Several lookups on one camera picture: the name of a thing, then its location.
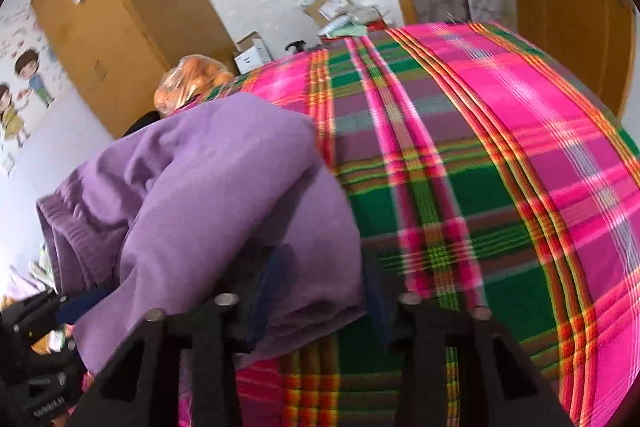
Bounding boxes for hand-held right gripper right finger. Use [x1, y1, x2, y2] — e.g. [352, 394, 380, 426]
[362, 247, 576, 427]

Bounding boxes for purple fleece pants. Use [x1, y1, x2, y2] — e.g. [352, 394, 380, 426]
[37, 92, 368, 375]

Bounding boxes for small white box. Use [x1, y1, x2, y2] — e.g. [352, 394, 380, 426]
[234, 32, 273, 75]

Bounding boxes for wooden door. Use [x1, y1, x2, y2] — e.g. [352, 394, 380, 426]
[495, 0, 636, 118]

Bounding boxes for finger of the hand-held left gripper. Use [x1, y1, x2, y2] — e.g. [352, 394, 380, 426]
[55, 287, 113, 328]

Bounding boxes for bag of oranges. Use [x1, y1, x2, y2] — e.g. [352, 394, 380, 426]
[154, 55, 236, 118]

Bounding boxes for brown cardboard box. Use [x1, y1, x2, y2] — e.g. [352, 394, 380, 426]
[299, 0, 351, 25]

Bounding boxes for cartoon couple wall sticker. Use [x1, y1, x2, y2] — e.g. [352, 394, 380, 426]
[0, 4, 68, 178]

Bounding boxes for pink green plaid bedsheet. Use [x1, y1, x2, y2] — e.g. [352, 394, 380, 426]
[177, 21, 640, 427]

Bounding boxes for wooden wardrobe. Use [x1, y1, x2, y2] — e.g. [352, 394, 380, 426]
[31, 0, 236, 140]

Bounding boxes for black cloth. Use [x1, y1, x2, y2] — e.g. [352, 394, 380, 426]
[120, 111, 161, 138]

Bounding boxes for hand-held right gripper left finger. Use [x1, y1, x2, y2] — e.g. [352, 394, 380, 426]
[65, 244, 291, 427]

